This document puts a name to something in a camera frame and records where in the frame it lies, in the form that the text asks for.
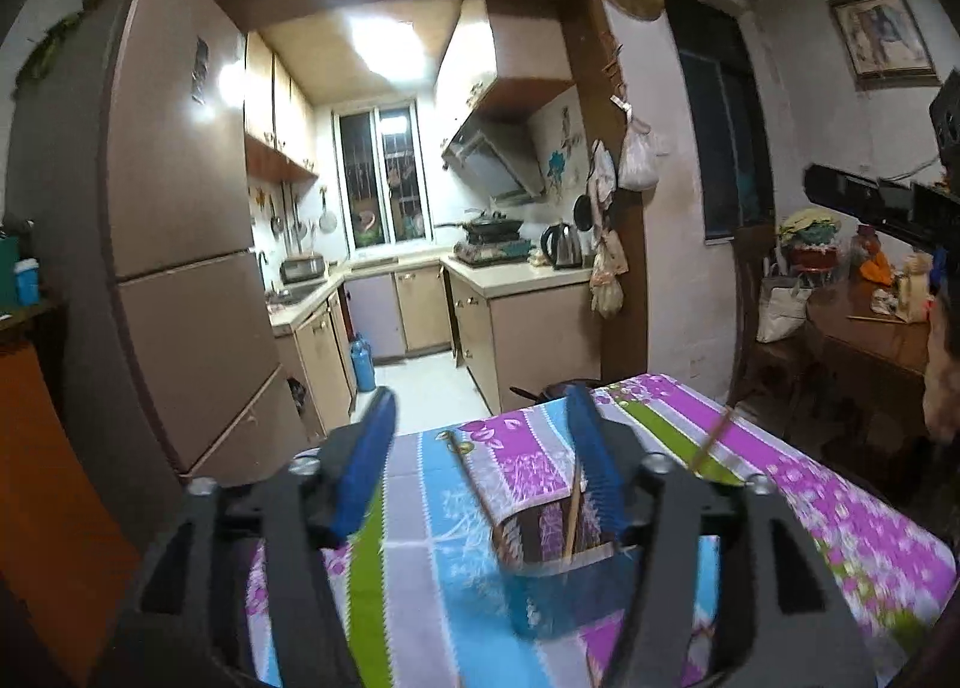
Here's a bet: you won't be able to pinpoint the white hanging plastic bag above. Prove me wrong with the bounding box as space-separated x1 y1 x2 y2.
618 118 670 193

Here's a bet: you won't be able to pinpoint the barred kitchen window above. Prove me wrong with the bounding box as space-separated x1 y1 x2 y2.
333 104 434 255

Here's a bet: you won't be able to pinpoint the framed wall picture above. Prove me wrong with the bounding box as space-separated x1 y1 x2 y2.
826 0 941 88

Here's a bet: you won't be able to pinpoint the grey range hood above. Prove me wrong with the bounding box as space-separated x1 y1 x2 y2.
440 113 546 203

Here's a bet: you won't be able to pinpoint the beige cabinet above range hood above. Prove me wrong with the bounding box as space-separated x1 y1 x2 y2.
433 0 576 123

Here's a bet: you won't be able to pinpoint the dark wooden chair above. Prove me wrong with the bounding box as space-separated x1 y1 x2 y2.
729 223 815 430

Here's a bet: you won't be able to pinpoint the potted flower plant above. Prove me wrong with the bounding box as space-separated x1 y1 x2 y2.
778 208 842 278

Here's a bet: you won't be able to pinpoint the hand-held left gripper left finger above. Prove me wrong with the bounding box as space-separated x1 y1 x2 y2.
90 388 398 688

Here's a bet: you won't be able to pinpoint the steel electric kettle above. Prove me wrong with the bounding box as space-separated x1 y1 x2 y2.
541 222 585 271

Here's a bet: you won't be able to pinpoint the person's right forearm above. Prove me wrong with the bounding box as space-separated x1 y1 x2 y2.
924 298 960 443

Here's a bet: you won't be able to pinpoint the white bag on chair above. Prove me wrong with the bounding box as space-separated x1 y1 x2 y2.
755 275 814 345

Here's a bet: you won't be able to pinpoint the black wok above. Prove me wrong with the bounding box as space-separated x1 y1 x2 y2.
442 210 524 240

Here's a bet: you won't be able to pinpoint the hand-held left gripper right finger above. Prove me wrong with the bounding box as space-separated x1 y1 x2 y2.
564 384 875 688

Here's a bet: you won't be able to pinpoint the hanging plastic bags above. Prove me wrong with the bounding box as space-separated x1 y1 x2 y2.
588 139 626 318

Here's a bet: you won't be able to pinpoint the blue gas cylinder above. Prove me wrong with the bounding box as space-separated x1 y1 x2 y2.
350 334 377 393

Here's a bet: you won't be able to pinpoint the gas stove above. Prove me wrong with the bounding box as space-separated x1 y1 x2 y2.
453 238 531 264

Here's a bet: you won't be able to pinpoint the dark wooden side table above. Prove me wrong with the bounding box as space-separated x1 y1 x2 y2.
804 274 937 498

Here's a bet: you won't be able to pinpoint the floral striped tablecloth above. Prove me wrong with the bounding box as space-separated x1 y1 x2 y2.
247 373 958 688

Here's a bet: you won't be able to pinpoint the brown refrigerator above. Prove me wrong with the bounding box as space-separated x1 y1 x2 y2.
7 0 310 488

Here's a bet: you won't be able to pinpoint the beige kitchen base cabinets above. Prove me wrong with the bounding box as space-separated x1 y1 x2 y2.
441 256 602 416

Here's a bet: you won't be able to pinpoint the ceiling light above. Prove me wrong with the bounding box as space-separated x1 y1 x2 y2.
347 16 419 78

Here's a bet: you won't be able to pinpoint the dark room window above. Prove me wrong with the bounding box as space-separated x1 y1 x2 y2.
663 0 775 243

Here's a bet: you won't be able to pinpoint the orange wooden cabinet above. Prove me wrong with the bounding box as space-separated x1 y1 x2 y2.
0 309 147 685

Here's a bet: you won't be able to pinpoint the brown bamboo chopstick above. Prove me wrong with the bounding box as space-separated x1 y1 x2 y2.
562 484 582 558
688 407 736 480
447 431 515 565

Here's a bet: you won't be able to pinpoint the beige wall cabinets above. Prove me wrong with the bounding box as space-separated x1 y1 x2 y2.
244 31 319 183

